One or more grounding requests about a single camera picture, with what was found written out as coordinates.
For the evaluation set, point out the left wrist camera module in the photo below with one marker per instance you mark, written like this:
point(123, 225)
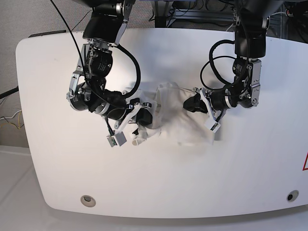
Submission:
point(212, 125)

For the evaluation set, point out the right table grommet hole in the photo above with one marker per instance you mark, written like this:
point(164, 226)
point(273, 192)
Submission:
point(292, 196)

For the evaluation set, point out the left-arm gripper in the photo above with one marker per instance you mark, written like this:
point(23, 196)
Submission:
point(221, 100)

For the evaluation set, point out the white printed T-shirt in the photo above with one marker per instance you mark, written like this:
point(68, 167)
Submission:
point(171, 121)

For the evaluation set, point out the black equipment rack frame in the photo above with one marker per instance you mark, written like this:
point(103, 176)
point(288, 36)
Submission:
point(167, 12)

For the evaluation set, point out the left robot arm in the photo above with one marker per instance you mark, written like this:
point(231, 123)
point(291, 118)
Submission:
point(251, 21)

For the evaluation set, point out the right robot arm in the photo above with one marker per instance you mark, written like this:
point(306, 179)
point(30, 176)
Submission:
point(87, 90)

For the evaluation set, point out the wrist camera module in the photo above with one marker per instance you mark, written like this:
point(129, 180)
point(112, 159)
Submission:
point(118, 139)
point(212, 125)

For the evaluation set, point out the table grommet hole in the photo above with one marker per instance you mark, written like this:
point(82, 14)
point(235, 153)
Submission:
point(88, 201)
point(292, 196)

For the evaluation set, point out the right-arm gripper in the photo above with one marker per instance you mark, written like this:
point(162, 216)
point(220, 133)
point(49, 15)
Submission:
point(136, 111)

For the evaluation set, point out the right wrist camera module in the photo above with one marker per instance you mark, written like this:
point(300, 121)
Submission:
point(118, 139)

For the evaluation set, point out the left table grommet hole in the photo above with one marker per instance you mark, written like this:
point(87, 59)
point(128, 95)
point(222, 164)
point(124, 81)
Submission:
point(88, 201)

